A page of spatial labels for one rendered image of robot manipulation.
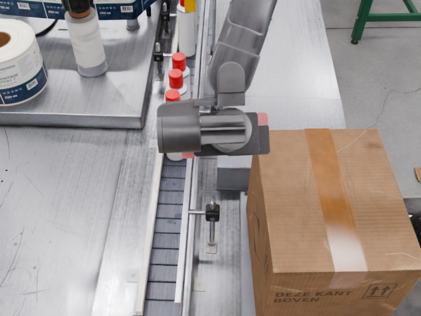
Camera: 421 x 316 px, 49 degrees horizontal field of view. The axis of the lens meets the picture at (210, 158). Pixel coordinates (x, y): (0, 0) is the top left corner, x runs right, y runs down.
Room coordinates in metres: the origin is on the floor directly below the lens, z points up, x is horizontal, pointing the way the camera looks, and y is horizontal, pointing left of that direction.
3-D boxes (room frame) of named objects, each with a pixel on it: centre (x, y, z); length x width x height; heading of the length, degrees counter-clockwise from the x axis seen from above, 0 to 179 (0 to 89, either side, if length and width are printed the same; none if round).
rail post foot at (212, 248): (0.53, -0.01, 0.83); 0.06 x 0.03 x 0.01; 177
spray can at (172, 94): (0.76, 0.09, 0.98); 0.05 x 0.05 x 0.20
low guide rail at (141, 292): (0.87, 0.12, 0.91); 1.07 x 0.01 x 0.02; 179
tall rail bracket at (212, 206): (0.53, 0.02, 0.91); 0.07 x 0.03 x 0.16; 89
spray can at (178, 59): (0.89, 0.08, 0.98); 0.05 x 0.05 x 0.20
